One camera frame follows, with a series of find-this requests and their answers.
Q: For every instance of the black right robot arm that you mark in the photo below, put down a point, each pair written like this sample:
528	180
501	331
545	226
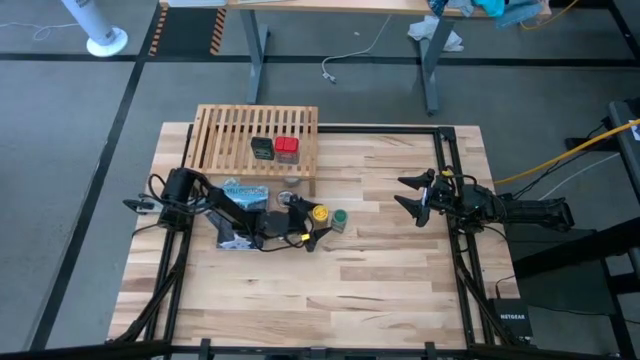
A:
530	212

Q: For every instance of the red-lidded smoked paprika tin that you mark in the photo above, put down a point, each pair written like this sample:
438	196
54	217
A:
287	147

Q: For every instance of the blue denim garment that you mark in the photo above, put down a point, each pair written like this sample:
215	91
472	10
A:
437	6

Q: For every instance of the white cloth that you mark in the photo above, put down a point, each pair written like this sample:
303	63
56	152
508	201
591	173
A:
430	30

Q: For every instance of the black side table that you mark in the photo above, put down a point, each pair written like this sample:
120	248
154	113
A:
627	130

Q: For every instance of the stack of papers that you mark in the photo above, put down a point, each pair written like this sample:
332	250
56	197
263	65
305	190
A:
247	197

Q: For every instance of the black aluminium table frame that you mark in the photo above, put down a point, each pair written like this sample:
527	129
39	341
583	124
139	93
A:
460	250

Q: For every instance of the black Netgear router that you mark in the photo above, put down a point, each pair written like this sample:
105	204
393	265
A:
511	320

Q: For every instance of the yellow-lidded spice jar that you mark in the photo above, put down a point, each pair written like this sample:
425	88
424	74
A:
320	213

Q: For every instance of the grey-blue garment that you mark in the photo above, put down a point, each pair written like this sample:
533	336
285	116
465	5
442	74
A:
520	15

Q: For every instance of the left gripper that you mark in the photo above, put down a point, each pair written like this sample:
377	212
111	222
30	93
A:
280	224

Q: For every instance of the green-lidded spice jar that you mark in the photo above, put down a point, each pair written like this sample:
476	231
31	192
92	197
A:
340	217

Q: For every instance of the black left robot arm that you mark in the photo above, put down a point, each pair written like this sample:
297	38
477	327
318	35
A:
220	197

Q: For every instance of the wooden desk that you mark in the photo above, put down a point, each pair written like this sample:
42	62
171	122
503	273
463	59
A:
325	5

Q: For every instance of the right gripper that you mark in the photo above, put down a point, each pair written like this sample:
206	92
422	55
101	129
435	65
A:
442	197

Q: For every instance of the teal garment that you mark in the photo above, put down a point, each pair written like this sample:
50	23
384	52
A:
492	6

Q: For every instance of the wooden slatted shelf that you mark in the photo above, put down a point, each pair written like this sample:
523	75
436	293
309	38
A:
225	140

